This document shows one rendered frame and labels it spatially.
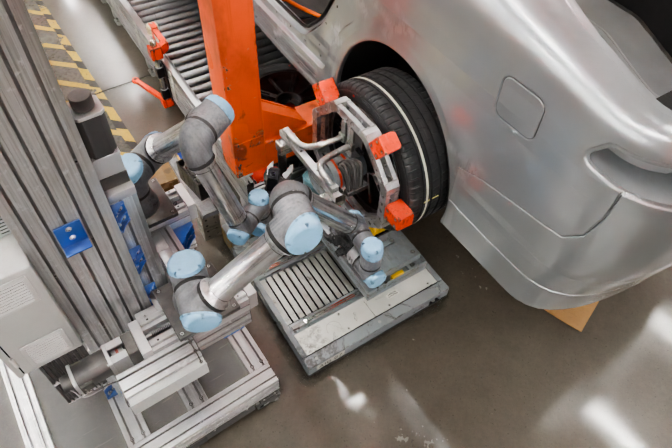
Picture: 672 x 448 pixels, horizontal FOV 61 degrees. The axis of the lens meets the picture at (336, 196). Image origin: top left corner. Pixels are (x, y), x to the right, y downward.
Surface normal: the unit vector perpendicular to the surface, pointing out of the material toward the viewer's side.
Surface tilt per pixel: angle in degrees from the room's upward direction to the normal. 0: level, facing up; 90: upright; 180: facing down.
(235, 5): 90
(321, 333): 0
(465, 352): 0
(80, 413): 0
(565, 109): 81
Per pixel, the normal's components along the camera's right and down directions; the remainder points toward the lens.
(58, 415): 0.04, -0.65
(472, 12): -0.82, 0.25
